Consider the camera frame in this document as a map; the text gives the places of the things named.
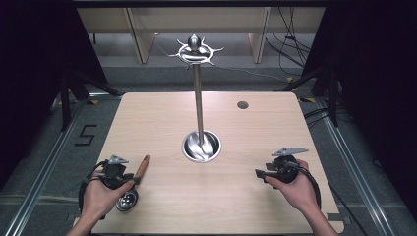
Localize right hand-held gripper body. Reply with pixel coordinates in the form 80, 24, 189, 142
265, 147, 310, 185

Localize metal floor rail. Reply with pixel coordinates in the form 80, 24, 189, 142
313, 97, 399, 236
2, 94, 99, 236

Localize metal utensil stand with hooks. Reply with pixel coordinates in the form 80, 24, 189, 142
167, 33, 226, 164

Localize black tripod stand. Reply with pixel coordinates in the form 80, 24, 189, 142
58, 63, 123, 133
276, 60, 341, 128

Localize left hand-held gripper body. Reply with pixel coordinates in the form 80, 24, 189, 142
96, 154, 135, 191

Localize metal ladle with wooden handle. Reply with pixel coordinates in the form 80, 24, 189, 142
115, 154, 151, 212

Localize black curtain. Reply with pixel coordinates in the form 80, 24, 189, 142
0, 0, 109, 191
301, 0, 417, 217

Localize light wooden shelf unit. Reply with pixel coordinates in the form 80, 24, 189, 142
77, 7, 327, 65

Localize thin white floor cable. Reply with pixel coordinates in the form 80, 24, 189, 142
214, 64, 291, 84

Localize black floor cables bundle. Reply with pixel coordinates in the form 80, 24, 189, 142
265, 6, 313, 77

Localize person's left hand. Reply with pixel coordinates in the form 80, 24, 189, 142
81, 177, 136, 221

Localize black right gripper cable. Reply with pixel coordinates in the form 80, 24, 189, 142
285, 160, 368, 236

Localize black floor cables by stand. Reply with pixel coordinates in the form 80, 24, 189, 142
303, 105, 353, 130

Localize person's right hand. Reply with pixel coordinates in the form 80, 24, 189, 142
264, 158, 319, 213

